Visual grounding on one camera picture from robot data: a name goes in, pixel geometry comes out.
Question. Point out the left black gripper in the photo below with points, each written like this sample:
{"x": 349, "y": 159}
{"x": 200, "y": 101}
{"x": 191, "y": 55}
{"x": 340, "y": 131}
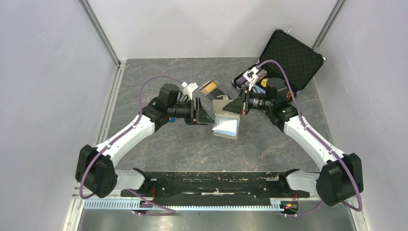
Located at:
{"x": 204, "y": 118}

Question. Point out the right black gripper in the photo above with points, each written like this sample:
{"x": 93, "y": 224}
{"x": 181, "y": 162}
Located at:
{"x": 235, "y": 106}

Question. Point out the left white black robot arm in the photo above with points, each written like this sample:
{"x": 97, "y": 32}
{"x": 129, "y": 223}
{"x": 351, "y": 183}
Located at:
{"x": 96, "y": 167}

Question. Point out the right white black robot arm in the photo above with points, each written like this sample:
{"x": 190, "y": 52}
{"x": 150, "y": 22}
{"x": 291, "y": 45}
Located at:
{"x": 340, "y": 175}

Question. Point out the orange blue small object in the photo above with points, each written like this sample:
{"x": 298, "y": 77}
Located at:
{"x": 172, "y": 119}

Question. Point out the yellow dealer chip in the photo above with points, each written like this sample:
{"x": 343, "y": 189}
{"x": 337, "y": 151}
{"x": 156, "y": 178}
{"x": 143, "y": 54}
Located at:
{"x": 263, "y": 82}

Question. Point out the purple poker chip row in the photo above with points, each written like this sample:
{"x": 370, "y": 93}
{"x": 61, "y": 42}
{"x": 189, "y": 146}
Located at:
{"x": 241, "y": 82}

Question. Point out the black poker chip case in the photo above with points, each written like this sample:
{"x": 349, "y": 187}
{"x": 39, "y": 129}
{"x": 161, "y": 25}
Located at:
{"x": 299, "y": 61}

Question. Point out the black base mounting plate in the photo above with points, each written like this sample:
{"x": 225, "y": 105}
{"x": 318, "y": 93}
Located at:
{"x": 216, "y": 188}

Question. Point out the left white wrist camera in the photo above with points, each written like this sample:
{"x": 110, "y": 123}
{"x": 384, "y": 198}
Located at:
{"x": 188, "y": 89}

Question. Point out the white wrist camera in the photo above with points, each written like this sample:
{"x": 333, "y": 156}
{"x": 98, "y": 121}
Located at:
{"x": 251, "y": 77}
{"x": 188, "y": 89}

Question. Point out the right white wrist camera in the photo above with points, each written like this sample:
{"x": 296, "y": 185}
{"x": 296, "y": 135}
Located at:
{"x": 251, "y": 77}

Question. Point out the aluminium frame rail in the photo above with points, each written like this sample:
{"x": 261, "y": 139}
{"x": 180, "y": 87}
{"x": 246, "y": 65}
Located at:
{"x": 93, "y": 64}

